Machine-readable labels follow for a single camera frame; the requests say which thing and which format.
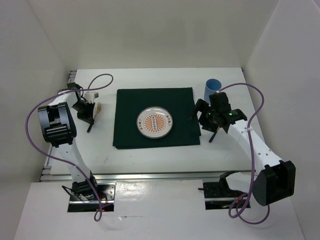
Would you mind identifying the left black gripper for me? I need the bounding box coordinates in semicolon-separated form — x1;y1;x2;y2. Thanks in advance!
71;100;95;125

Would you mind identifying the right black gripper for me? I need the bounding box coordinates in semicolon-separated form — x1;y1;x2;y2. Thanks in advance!
187;98;219;133

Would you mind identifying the gold fork black handle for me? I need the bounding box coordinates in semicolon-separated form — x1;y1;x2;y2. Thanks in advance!
86;102;102;133

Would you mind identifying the gold knife black handle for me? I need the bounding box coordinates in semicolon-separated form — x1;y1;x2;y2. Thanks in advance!
208;127;220;143

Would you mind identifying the dark green cloth placemat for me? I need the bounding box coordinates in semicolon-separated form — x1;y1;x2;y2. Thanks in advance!
113;87;201;150

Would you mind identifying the round plate orange sunburst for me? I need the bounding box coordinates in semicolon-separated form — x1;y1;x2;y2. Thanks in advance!
136;106;174;139

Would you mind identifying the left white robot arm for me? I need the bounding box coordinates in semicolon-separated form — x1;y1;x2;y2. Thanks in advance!
37;82;99;200

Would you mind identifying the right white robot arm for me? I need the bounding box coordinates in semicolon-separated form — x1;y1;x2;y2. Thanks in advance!
190;92;296;206

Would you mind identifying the blue plastic cup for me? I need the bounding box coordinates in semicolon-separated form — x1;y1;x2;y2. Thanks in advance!
203;78;222;103

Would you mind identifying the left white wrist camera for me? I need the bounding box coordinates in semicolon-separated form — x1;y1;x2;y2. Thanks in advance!
83;91;99;103

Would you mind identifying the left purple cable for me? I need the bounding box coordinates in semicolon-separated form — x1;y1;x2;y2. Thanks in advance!
25;73;114;222

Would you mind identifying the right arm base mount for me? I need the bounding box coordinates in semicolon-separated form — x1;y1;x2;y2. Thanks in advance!
198;171;243;210

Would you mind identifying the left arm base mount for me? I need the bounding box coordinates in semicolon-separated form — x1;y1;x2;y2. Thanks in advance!
61;183;116;213

